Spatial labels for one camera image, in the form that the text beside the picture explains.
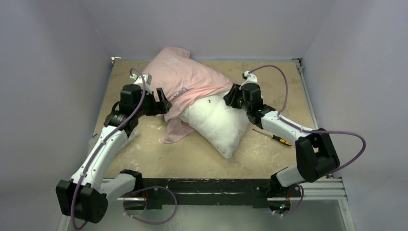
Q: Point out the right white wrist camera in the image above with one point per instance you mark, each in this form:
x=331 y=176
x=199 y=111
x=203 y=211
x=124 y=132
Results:
x=248 y=78

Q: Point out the yellow black screwdriver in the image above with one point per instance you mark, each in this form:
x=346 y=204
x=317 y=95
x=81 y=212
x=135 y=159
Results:
x=273 y=137

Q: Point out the clear plastic bag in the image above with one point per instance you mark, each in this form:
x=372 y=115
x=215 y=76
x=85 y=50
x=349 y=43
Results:
x=130 y=135

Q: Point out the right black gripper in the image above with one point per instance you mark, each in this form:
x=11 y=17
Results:
x=235 y=97

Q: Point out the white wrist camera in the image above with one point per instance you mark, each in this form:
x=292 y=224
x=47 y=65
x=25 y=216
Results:
x=248 y=78
x=143 y=81

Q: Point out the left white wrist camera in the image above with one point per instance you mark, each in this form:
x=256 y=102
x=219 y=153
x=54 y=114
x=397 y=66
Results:
x=143 y=81

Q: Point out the white pillow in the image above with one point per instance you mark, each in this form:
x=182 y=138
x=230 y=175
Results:
x=223 y=126

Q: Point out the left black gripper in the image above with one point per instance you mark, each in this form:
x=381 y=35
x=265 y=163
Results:
x=158 y=108

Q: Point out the pink pillow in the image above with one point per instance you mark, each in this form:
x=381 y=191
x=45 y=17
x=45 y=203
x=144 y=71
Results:
x=183 y=81

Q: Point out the black base bar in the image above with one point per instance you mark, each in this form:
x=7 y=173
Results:
x=257 y=193

